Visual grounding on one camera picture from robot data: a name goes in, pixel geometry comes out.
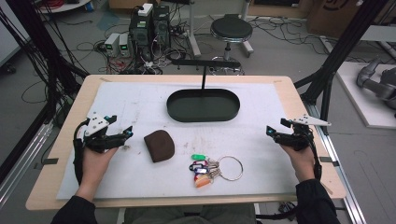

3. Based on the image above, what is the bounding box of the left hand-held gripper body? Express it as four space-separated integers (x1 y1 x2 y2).
81 112 120 153

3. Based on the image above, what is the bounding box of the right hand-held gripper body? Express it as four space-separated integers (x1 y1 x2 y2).
288 114 332 152

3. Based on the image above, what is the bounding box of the brown pouch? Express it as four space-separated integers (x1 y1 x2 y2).
143 129 176 163

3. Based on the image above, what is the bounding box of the black tray with hanger stand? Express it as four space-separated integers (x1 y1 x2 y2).
166 59 242 123

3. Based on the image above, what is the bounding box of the key ring with coloured tags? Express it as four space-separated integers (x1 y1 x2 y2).
188 153 244 189

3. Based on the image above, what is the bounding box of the person's right hand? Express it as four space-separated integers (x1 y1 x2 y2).
279 144 316 183

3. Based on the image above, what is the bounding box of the person's left hand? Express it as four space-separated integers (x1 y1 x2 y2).
75 146 120 202

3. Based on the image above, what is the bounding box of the black tape strip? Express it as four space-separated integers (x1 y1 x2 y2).
35 158 60 171
318 156 340 167

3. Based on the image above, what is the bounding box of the wooden table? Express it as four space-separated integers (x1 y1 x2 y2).
25 74 347 212

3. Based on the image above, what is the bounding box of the white table mat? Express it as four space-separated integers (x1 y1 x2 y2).
56 81 300 201

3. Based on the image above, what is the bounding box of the white platform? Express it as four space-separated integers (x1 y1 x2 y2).
335 61 396 130

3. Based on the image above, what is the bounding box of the grey power supply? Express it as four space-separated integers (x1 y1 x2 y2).
104 32 120 58
119 33 132 58

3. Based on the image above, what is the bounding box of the black computer tower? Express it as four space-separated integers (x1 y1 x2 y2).
152 5 171 50
129 10 154 60

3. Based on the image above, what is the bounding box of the white table leg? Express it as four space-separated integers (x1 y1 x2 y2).
242 0 255 59
186 0 203 59

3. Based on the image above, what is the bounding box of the black round stool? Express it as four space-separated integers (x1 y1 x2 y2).
209 13 254 76

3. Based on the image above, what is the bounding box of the white box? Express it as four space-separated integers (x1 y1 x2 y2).
137 3 154 17

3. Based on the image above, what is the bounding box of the cardboard box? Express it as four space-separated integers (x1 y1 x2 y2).
306 0 363 39

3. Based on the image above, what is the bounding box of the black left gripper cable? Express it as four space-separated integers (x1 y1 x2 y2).
73 120 90 185

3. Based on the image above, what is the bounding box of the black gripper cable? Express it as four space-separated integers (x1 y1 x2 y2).
306 132 322 181
73 120 90 185

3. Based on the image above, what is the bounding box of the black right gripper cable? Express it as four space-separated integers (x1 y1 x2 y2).
306 132 322 181

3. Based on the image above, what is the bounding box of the aluminium rail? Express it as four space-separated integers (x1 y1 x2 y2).
0 122 54 208
306 102 368 224

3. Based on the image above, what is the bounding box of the black cable under table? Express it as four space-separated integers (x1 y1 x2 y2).
255 202 300 220

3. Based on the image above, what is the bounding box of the black frame post with cables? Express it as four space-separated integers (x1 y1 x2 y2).
0 0 90 125

